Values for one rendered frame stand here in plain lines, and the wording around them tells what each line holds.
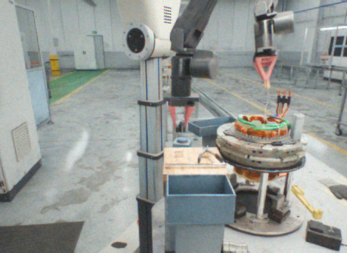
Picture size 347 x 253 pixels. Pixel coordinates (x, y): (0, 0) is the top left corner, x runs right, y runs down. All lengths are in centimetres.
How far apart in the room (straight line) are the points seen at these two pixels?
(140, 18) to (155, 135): 50
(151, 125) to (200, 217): 61
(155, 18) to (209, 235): 78
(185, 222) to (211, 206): 8
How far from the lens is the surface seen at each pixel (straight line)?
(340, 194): 137
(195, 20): 69
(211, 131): 117
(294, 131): 98
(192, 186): 75
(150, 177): 127
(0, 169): 280
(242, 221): 102
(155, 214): 105
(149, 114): 117
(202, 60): 67
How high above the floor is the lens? 141
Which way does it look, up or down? 18 degrees down
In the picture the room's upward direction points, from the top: straight up
